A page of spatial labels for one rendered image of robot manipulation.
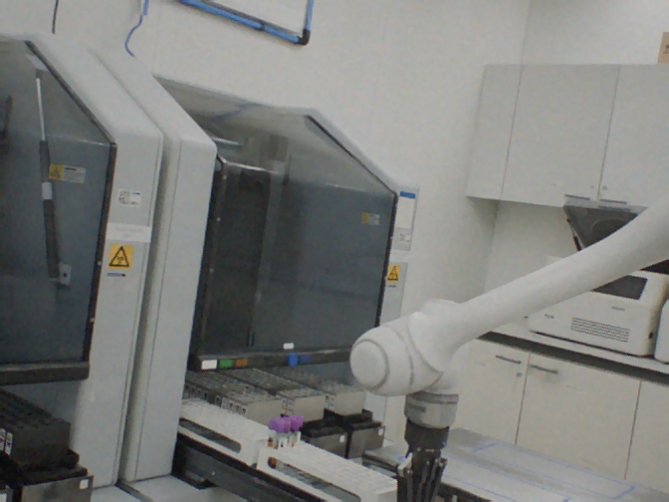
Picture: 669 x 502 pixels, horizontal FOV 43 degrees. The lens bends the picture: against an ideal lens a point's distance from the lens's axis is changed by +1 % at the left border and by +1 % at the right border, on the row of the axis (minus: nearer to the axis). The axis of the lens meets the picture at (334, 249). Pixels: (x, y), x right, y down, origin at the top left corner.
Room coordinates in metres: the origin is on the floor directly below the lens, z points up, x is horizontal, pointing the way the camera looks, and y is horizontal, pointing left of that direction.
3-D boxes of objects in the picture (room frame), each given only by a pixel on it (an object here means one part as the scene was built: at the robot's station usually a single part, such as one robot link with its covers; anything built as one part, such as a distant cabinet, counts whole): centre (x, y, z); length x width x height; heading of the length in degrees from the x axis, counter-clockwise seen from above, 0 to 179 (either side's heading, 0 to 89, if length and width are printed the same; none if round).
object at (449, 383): (1.42, -0.20, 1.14); 0.13 x 0.11 x 0.16; 146
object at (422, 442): (1.43, -0.20, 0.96); 0.08 x 0.07 x 0.09; 139
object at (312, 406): (2.03, 0.01, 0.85); 0.12 x 0.02 x 0.06; 138
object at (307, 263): (2.12, 0.24, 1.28); 0.61 x 0.51 x 0.63; 139
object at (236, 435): (1.77, 0.18, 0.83); 0.30 x 0.10 x 0.06; 49
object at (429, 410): (1.43, -0.20, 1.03); 0.09 x 0.09 x 0.06
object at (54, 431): (1.49, 0.48, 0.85); 0.12 x 0.02 x 0.06; 139
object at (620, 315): (3.90, -1.33, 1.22); 0.62 x 0.56 x 0.64; 137
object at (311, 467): (1.56, -0.05, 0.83); 0.30 x 0.10 x 0.06; 49
